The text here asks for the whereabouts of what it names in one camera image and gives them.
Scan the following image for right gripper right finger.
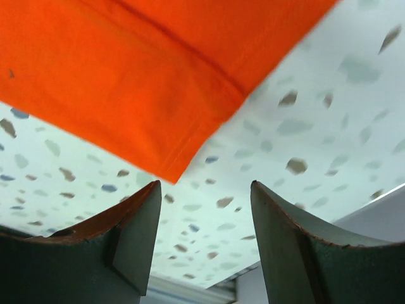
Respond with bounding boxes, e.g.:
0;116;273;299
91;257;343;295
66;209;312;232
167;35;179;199
250;180;404;303

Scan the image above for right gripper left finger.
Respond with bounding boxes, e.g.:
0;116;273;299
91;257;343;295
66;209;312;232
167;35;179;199
1;181;161;303

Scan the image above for orange t shirt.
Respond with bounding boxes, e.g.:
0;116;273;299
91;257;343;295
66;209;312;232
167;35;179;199
1;1;335;183

